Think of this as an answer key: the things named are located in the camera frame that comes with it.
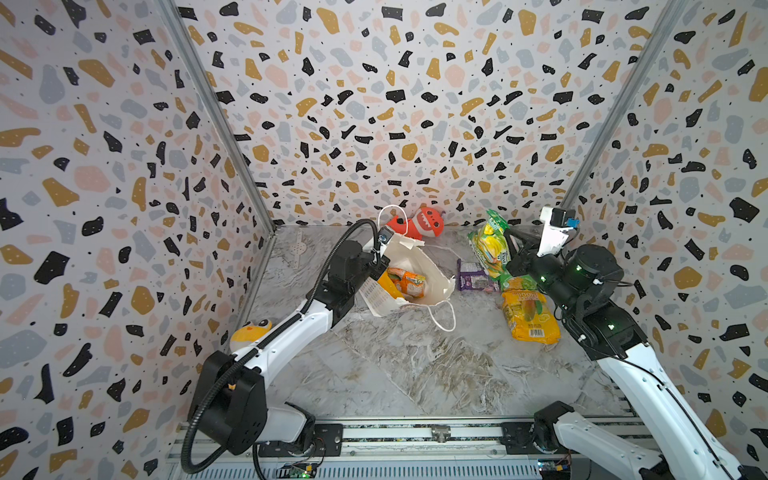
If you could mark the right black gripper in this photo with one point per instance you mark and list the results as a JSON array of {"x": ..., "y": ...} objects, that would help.
[{"x": 522, "y": 251}]

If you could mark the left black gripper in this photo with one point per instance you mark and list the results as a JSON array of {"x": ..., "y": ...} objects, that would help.
[{"x": 378, "y": 268}]

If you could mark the green Fox's candy packet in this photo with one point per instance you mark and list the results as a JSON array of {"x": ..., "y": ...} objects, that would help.
[{"x": 490, "y": 246}]

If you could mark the white printed paper bag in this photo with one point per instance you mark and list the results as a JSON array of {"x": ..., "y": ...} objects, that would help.
[{"x": 408, "y": 254}]

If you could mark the orange snack stick packet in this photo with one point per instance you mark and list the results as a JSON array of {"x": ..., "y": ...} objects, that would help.
[{"x": 410, "y": 284}]

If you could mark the purple snack packet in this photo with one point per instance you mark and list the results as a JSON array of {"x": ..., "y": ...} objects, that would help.
[{"x": 471, "y": 276}]

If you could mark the yellow chips packet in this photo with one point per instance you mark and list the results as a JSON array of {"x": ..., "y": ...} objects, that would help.
[{"x": 529, "y": 318}]

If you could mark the green snack packet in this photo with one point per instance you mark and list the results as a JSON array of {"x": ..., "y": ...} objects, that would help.
[{"x": 510, "y": 283}]

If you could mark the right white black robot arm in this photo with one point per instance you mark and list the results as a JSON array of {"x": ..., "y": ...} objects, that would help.
[{"x": 581, "y": 285}]

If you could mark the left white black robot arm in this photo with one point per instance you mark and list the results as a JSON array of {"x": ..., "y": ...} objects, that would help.
[{"x": 230, "y": 412}]

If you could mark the yellow snack bar packet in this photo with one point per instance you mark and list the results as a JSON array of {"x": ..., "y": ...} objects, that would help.
[{"x": 389, "y": 286}]

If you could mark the red shark plush toy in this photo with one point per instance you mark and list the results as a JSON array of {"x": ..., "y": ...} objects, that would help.
[{"x": 425, "y": 223}]

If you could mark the yellow plush toy red dress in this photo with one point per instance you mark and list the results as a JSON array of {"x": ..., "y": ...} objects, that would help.
[{"x": 251, "y": 332}]

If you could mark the green circuit board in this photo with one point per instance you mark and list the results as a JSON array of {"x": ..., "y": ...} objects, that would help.
[{"x": 297, "y": 471}]

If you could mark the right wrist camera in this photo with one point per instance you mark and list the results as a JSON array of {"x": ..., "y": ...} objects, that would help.
[{"x": 558, "y": 224}]

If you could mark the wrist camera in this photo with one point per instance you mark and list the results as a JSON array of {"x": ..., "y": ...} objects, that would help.
[
  {"x": 558, "y": 224},
  {"x": 382, "y": 240}
]

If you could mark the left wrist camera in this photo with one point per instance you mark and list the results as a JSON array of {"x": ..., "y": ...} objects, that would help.
[{"x": 382, "y": 240}]

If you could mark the right corner aluminium post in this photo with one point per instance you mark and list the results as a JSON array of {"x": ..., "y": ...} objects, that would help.
[{"x": 671, "y": 13}]

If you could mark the corner aluminium post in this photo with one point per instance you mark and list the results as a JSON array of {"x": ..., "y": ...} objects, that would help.
[
  {"x": 671, "y": 13},
  {"x": 177, "y": 31}
]

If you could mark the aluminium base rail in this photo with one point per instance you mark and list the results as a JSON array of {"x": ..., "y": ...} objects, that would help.
[{"x": 413, "y": 448}]

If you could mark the left corner aluminium post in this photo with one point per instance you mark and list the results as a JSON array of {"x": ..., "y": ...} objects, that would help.
[{"x": 177, "y": 31}]

